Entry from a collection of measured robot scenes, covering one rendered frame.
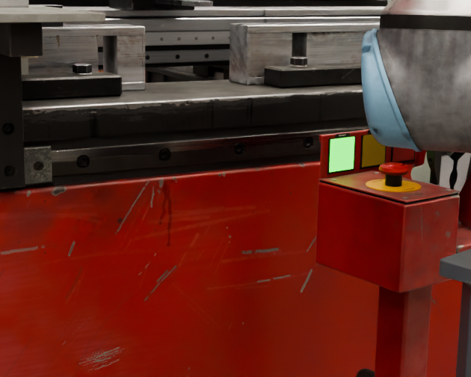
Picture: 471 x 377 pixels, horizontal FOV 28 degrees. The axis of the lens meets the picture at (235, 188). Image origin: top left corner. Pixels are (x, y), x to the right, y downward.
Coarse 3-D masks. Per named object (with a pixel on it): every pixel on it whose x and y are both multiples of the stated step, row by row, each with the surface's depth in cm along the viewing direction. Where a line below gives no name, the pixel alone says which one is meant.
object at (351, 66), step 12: (276, 72) 147; (288, 72) 147; (300, 72) 148; (312, 72) 149; (324, 72) 150; (336, 72) 151; (348, 72) 152; (360, 72) 153; (276, 84) 148; (288, 84) 147; (300, 84) 148; (312, 84) 149; (324, 84) 150; (336, 84) 152; (348, 84) 153; (360, 84) 154
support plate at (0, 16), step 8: (0, 8) 118; (8, 8) 119; (16, 8) 119; (24, 8) 120; (32, 8) 120; (40, 8) 120; (48, 8) 121; (56, 8) 121; (64, 8) 122; (0, 16) 104; (8, 16) 104; (16, 16) 105; (24, 16) 105; (32, 16) 106; (40, 16) 106; (48, 16) 107; (56, 16) 107; (64, 16) 108; (72, 16) 108; (80, 16) 108; (88, 16) 109; (96, 16) 109; (104, 16) 110
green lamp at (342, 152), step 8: (336, 144) 127; (344, 144) 128; (352, 144) 129; (336, 152) 127; (344, 152) 128; (352, 152) 129; (336, 160) 128; (344, 160) 128; (352, 160) 129; (336, 168) 128; (344, 168) 129; (352, 168) 130
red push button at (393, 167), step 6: (390, 162) 123; (396, 162) 123; (384, 168) 121; (390, 168) 121; (396, 168) 121; (402, 168) 121; (408, 168) 122; (390, 174) 121; (396, 174) 121; (402, 174) 121; (390, 180) 122; (396, 180) 122; (396, 186) 122
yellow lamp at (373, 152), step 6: (366, 138) 130; (372, 138) 131; (366, 144) 131; (372, 144) 131; (378, 144) 132; (366, 150) 131; (372, 150) 132; (378, 150) 132; (384, 150) 133; (366, 156) 131; (372, 156) 132; (378, 156) 132; (384, 156) 133; (366, 162) 131; (372, 162) 132; (378, 162) 133
